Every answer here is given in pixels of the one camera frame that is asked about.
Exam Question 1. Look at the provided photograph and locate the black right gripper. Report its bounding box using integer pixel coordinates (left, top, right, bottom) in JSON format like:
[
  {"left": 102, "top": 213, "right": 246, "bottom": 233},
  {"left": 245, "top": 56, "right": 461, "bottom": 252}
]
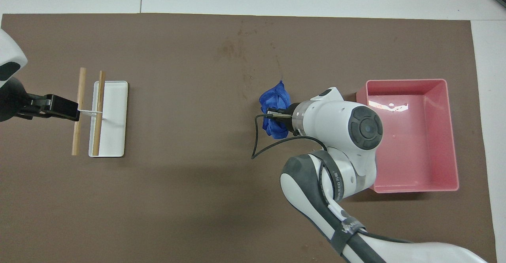
[{"left": 281, "top": 102, "right": 302, "bottom": 136}]

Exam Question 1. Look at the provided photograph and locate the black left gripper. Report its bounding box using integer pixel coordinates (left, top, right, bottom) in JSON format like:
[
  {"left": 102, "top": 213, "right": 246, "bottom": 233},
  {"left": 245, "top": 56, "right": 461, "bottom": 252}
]
[{"left": 0, "top": 77, "right": 80, "bottom": 122}]

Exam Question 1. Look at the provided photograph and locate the blue towel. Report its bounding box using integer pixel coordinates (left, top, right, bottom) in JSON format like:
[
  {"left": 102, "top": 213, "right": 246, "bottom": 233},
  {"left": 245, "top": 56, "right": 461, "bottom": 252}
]
[{"left": 259, "top": 80, "right": 292, "bottom": 139}]

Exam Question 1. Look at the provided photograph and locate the wooden rack rod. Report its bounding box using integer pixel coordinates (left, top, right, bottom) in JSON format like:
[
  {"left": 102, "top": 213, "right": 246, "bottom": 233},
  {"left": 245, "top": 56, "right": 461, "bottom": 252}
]
[
  {"left": 72, "top": 67, "right": 87, "bottom": 156},
  {"left": 92, "top": 71, "right": 106, "bottom": 156}
]

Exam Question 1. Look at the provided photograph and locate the brown table mat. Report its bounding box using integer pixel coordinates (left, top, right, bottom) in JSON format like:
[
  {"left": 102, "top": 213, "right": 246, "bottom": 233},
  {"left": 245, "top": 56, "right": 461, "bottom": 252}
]
[{"left": 0, "top": 13, "right": 498, "bottom": 263}]

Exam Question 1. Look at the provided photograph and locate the pink plastic bin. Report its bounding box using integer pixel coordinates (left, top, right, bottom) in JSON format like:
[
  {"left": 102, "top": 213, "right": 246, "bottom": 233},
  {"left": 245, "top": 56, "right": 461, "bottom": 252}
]
[{"left": 356, "top": 79, "right": 460, "bottom": 193}]

